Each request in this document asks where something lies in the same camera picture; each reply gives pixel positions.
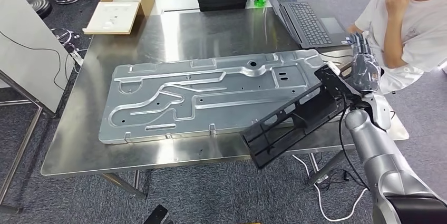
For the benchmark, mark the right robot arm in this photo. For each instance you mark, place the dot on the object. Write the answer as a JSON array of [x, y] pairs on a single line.
[[384, 159]]

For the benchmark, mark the person's left hand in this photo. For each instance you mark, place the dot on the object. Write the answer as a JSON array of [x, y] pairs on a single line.
[[398, 2]]

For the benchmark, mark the person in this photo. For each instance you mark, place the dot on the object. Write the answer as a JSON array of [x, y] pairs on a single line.
[[426, 41]]

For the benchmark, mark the stamped sheet metal panel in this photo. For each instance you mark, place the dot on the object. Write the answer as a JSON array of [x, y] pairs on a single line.
[[223, 117]]

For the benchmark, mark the white power strip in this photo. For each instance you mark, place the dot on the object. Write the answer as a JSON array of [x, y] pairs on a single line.
[[77, 58]]

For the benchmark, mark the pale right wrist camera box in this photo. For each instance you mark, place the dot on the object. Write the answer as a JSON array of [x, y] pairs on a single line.
[[333, 67]]

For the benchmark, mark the grey laptop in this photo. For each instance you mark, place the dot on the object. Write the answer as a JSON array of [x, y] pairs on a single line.
[[311, 23]]

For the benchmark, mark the person's left forearm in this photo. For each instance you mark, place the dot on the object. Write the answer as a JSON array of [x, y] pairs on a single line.
[[393, 44]]

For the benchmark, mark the black ribbed round disc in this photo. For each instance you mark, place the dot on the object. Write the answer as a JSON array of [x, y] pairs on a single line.
[[38, 6]]

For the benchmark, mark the stainless steel workbench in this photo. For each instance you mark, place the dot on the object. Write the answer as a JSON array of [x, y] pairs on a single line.
[[87, 152]]

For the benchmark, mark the black plastic plate frame part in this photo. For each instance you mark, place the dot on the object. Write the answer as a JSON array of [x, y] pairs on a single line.
[[265, 152]]

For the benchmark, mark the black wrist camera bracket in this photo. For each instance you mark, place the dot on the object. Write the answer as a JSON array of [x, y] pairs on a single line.
[[331, 82]]

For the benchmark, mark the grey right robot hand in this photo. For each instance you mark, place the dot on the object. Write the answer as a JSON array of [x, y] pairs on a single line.
[[365, 74]]

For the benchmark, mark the white board panel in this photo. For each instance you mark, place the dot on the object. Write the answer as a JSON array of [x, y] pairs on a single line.
[[28, 41]]

